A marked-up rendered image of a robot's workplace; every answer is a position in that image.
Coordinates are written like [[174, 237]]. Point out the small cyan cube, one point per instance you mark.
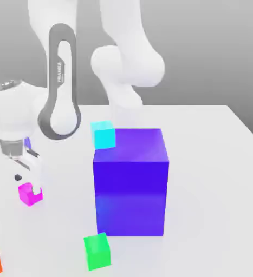
[[104, 137]]

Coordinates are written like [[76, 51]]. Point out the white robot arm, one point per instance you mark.
[[128, 65]]

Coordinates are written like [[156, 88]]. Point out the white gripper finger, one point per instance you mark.
[[36, 188]]

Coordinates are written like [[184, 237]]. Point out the large purple box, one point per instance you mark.
[[130, 184]]

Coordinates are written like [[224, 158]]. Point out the small magenta cube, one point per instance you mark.
[[26, 195]]

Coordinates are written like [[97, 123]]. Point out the small green cube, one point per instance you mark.
[[98, 253]]

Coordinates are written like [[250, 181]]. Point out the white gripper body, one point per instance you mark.
[[28, 176]]

